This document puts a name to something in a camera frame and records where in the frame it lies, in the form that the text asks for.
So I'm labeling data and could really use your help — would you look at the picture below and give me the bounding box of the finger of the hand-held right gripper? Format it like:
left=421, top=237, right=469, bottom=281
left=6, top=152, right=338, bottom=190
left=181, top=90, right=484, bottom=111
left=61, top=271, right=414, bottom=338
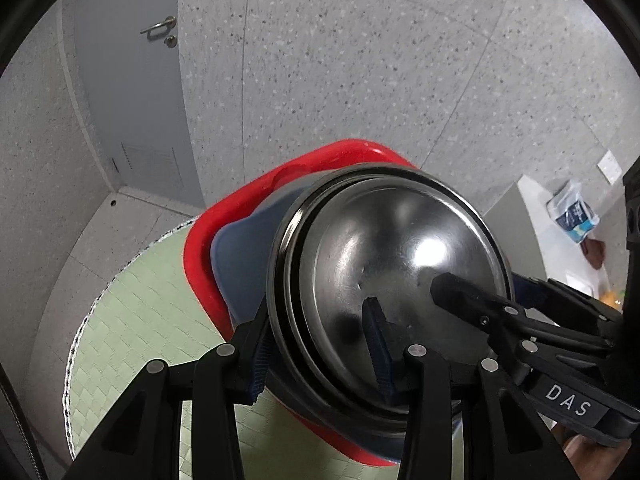
left=512, top=275, right=622, bottom=341
left=430, top=272, right=615, bottom=387

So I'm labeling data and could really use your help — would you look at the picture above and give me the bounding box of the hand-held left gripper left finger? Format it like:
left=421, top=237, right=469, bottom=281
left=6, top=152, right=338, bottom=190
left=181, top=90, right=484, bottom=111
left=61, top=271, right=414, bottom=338
left=62, top=302, right=275, bottom=480

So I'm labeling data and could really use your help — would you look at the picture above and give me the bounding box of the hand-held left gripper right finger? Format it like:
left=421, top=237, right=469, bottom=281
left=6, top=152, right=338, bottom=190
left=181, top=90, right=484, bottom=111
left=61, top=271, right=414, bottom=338
left=362, top=297, right=571, bottom=480

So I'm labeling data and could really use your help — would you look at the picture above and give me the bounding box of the large steel bowl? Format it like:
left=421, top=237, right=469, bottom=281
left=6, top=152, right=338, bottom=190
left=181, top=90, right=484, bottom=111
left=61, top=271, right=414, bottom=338
left=266, top=162, right=516, bottom=466

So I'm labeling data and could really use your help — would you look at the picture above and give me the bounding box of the ribbed steel bowl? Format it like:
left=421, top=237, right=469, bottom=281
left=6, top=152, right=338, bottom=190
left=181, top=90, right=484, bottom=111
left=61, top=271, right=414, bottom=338
left=286, top=172, right=513, bottom=416

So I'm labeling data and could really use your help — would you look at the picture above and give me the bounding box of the red plastic basin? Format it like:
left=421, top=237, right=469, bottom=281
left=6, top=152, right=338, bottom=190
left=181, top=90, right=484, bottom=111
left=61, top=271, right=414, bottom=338
left=183, top=139, right=453, bottom=467

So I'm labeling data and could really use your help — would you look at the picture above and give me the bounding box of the person's right hand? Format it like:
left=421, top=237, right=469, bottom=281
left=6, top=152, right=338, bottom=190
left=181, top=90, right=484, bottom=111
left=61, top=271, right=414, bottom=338
left=560, top=435, right=626, bottom=480

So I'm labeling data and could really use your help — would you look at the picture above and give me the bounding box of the brown cloth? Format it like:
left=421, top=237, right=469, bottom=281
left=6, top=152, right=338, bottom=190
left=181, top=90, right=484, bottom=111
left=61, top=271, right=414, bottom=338
left=580, top=239, right=608, bottom=270

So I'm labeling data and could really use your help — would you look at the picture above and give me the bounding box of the white vanity counter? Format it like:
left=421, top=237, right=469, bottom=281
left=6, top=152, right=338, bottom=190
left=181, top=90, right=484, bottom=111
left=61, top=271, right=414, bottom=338
left=482, top=174, right=626, bottom=311

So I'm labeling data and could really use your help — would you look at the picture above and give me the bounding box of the blue tissue pack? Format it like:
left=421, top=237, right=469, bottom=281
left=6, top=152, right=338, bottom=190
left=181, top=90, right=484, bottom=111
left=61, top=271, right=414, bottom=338
left=546, top=180, right=600, bottom=243

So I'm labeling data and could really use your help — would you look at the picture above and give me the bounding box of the white lace tablecloth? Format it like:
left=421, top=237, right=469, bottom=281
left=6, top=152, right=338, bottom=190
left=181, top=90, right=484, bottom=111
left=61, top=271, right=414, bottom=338
left=62, top=216, right=401, bottom=480

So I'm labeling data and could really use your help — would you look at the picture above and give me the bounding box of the door vent grille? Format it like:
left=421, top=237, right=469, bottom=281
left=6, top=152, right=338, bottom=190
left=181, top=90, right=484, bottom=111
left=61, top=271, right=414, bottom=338
left=120, top=142, right=181, bottom=191

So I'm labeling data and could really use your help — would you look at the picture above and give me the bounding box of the grey door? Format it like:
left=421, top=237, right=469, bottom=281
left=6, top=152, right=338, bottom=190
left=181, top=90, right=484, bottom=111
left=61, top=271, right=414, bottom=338
left=57, top=0, right=206, bottom=206

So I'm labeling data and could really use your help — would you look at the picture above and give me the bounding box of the white wall socket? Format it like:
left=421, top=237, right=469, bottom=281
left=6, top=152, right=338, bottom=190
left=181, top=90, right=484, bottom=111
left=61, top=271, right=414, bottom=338
left=598, top=150, right=623, bottom=183

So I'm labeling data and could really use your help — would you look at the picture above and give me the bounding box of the metal door handle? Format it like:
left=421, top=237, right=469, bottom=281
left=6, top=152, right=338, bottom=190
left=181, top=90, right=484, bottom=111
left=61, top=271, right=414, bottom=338
left=140, top=16, right=179, bottom=49

